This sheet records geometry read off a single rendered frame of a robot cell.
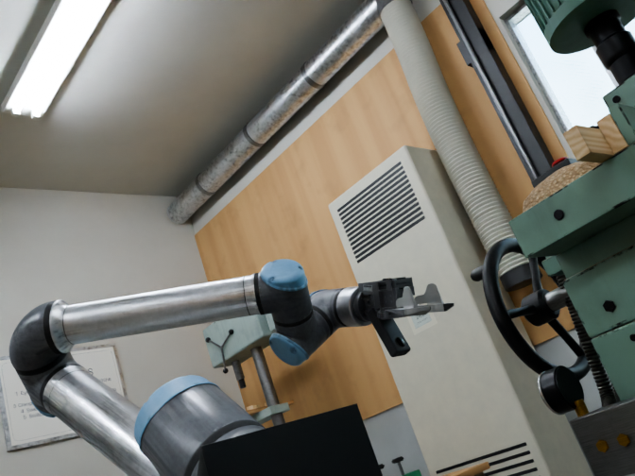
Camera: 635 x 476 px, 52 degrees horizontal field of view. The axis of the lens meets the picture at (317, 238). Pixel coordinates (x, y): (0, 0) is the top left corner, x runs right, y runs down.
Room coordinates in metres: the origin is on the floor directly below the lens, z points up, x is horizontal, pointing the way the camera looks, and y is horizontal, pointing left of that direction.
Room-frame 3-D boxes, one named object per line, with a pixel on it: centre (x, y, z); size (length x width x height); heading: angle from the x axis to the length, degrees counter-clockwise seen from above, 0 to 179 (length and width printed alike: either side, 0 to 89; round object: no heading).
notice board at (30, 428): (3.21, 1.48, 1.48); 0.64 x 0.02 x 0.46; 138
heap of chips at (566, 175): (0.88, -0.36, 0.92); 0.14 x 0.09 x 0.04; 44
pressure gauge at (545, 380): (0.95, -0.25, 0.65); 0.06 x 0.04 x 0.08; 134
